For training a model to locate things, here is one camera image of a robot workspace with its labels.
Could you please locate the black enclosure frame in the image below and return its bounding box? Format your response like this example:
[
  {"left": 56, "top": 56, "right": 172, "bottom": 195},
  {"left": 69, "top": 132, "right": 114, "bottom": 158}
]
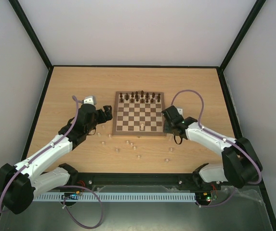
[{"left": 0, "top": 0, "right": 276, "bottom": 231}]

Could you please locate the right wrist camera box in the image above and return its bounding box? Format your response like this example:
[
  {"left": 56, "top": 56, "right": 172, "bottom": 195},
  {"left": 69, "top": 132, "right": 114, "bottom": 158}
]
[{"left": 177, "top": 108, "right": 183, "bottom": 115}]

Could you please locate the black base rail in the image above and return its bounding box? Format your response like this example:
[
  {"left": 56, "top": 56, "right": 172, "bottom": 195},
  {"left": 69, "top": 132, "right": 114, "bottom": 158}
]
[{"left": 78, "top": 173, "right": 196, "bottom": 186}]

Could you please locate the light blue slotted cable duct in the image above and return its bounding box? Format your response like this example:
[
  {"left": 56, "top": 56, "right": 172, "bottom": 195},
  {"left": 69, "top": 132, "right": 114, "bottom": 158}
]
[{"left": 34, "top": 192, "right": 196, "bottom": 203}]

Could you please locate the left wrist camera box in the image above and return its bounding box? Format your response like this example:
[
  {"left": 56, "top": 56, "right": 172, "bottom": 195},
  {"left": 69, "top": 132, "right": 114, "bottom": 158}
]
[{"left": 83, "top": 95, "right": 97, "bottom": 105}]

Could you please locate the wooden chess board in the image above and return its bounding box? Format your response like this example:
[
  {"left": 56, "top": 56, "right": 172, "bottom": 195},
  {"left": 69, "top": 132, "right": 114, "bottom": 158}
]
[{"left": 112, "top": 90, "right": 166, "bottom": 137}]

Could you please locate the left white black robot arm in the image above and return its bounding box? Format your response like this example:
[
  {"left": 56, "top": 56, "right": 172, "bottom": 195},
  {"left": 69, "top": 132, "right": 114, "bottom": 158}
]
[{"left": 0, "top": 103, "right": 113, "bottom": 214}]

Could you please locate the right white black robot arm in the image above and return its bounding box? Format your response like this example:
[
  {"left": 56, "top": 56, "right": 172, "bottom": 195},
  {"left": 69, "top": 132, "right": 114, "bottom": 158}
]
[{"left": 162, "top": 105, "right": 263, "bottom": 189}]

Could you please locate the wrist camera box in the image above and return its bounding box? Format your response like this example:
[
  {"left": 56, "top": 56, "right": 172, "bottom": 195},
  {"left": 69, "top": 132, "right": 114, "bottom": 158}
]
[
  {"left": 83, "top": 95, "right": 97, "bottom": 105},
  {"left": 177, "top": 108, "right": 183, "bottom": 115}
]

